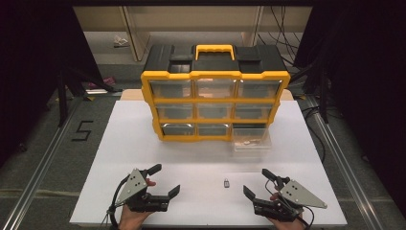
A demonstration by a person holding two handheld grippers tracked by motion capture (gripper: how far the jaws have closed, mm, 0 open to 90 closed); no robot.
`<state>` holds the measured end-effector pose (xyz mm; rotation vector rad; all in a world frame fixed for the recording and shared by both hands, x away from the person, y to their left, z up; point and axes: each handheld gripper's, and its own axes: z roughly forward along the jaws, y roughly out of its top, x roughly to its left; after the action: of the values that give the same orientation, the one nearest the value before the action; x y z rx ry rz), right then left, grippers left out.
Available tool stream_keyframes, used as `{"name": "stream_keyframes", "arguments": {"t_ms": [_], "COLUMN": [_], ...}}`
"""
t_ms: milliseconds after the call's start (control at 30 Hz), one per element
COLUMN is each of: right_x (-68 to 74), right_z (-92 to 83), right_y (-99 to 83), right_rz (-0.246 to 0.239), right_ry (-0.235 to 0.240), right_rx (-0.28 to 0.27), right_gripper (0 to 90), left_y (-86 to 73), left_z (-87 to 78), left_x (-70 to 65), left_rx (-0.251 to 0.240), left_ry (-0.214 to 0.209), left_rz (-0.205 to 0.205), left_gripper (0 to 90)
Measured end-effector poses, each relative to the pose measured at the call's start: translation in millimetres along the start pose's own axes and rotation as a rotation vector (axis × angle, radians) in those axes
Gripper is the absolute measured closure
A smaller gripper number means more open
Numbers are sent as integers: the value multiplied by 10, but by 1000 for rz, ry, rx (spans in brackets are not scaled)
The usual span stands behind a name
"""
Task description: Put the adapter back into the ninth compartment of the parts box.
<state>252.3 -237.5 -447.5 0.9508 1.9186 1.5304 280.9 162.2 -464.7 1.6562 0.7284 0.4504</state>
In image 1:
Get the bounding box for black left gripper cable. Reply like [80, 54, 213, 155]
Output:
[99, 173, 132, 230]

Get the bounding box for person's right hand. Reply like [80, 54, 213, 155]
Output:
[267, 193, 306, 230]

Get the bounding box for metal floor rail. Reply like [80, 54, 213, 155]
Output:
[0, 95, 84, 230]
[304, 95, 388, 230]

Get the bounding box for black metal stand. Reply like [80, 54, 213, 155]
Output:
[56, 61, 124, 128]
[287, 44, 330, 125]

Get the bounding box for yellow black drawer organizer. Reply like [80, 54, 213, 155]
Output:
[140, 43, 292, 144]

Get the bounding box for beige shelf unit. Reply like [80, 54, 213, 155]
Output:
[72, 5, 313, 62]

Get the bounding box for pink cloth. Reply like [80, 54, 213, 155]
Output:
[87, 76, 117, 90]

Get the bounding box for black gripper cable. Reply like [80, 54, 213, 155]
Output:
[99, 173, 132, 230]
[263, 178, 316, 230]

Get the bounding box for black hanging cables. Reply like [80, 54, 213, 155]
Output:
[257, 5, 308, 66]

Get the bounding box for black curtain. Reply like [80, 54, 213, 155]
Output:
[0, 0, 106, 167]
[293, 0, 406, 212]

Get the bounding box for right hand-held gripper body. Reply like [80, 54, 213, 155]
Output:
[253, 176, 328, 223]

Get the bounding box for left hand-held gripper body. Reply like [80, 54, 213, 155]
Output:
[114, 168, 170, 214]

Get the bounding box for person's left hand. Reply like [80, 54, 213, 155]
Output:
[118, 177, 158, 230]

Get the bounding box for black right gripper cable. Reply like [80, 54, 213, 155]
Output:
[263, 178, 316, 230]

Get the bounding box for clear plastic drawer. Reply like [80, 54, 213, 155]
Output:
[237, 79, 283, 100]
[231, 126, 273, 153]
[197, 123, 231, 137]
[155, 103, 194, 121]
[149, 80, 192, 99]
[235, 103, 274, 121]
[160, 123, 196, 136]
[196, 103, 234, 120]
[194, 78, 237, 99]

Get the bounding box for crumpled white paper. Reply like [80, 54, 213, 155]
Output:
[113, 34, 130, 49]

